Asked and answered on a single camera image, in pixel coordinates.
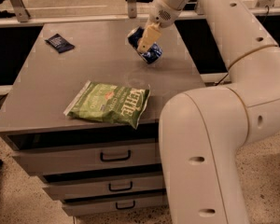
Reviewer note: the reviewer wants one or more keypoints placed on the blue pepsi can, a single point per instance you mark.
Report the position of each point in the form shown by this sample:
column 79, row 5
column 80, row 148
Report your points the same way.
column 152, row 55

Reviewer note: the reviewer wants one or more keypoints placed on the dark blue snack packet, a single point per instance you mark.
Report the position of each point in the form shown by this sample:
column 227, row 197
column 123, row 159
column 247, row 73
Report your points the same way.
column 60, row 44

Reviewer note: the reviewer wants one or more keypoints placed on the top grey drawer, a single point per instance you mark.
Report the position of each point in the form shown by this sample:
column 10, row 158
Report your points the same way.
column 91, row 157

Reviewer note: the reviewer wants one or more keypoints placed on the bottom grey drawer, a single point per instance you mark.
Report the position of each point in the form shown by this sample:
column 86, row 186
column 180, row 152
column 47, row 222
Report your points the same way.
column 122, row 203

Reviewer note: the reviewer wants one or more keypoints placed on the grey drawer cabinet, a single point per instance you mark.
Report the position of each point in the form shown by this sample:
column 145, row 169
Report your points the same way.
column 32, row 115

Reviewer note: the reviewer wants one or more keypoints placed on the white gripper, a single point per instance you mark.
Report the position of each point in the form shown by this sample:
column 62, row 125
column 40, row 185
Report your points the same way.
column 161, row 15

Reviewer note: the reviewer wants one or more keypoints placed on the grey drawer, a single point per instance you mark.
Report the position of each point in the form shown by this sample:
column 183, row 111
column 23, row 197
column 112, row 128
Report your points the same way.
column 91, row 157
column 122, row 203
column 101, row 186

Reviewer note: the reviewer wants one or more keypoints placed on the middle grey drawer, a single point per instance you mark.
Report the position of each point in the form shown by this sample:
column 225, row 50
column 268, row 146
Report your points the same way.
column 101, row 186

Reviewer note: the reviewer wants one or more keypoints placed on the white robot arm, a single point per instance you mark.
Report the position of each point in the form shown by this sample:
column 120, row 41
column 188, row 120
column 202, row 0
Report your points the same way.
column 200, row 130

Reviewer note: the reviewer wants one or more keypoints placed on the green kettle chips bag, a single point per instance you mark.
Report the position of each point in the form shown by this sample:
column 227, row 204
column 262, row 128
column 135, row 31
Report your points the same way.
column 100, row 102

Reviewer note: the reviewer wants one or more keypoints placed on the grey metal railing frame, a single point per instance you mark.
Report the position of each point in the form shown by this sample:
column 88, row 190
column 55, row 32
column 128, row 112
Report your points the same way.
column 26, row 12

